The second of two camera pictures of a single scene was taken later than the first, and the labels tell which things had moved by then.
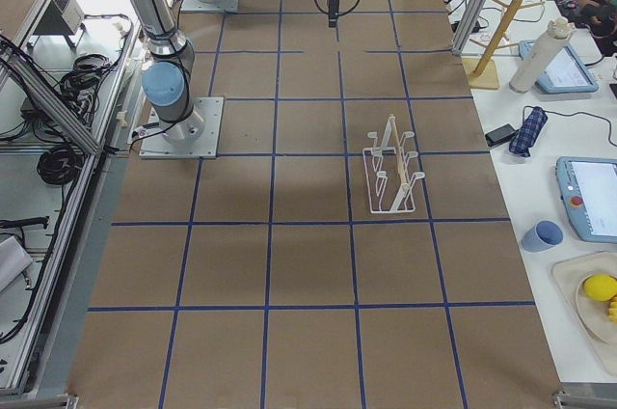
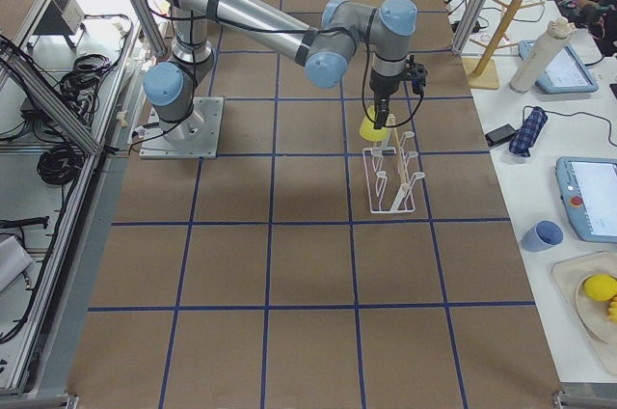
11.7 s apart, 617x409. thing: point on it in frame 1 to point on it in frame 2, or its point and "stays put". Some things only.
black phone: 500,135 stays put
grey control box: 64,16 stays put
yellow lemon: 601,286 stays put
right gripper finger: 334,4 to 382,105
